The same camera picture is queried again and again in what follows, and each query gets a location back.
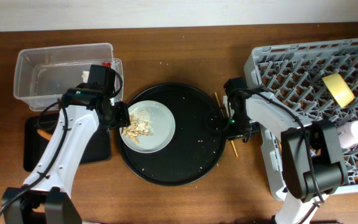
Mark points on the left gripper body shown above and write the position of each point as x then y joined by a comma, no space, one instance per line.
120,115

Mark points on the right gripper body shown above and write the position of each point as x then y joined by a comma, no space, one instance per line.
240,125

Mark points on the wooden chopstick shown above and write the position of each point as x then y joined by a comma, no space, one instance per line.
279,145
222,111

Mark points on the grey plate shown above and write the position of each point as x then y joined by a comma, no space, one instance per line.
163,128

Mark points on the carrot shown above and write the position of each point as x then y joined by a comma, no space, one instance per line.
44,134

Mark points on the yellow bowl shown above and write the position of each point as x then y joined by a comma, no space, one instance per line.
339,89

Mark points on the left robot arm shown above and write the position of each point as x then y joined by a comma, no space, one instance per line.
45,196

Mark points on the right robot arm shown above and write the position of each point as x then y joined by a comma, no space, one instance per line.
313,163

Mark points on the peanut and rice scraps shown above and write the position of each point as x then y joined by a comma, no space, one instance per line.
140,125

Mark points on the black rectangular tray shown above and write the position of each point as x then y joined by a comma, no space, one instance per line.
98,148

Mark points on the black round tray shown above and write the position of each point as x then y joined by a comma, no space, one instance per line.
193,151

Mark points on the red wrapper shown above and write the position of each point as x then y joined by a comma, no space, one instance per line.
106,64

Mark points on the crumpled white tissue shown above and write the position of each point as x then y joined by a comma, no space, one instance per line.
85,76

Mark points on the clear plastic bin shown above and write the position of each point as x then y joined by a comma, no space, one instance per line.
44,74

